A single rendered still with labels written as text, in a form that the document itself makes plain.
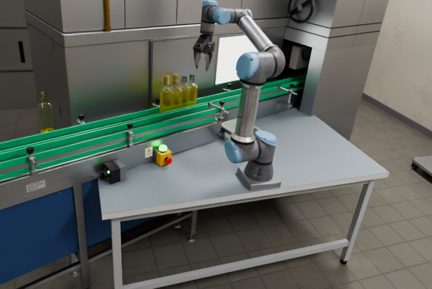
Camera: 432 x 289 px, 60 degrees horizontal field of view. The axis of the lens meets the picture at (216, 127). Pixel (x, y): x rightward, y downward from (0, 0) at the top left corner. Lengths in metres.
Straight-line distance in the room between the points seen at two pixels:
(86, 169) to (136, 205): 0.31
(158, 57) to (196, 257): 1.30
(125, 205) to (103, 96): 0.65
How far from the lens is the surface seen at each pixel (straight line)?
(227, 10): 1.92
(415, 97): 5.20
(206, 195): 1.82
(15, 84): 4.56
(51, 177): 1.83
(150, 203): 1.76
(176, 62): 2.24
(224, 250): 2.63
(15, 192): 1.81
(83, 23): 1.96
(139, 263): 2.53
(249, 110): 1.68
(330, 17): 2.67
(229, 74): 2.55
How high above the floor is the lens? 1.84
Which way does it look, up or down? 26 degrees down
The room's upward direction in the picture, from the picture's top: 6 degrees clockwise
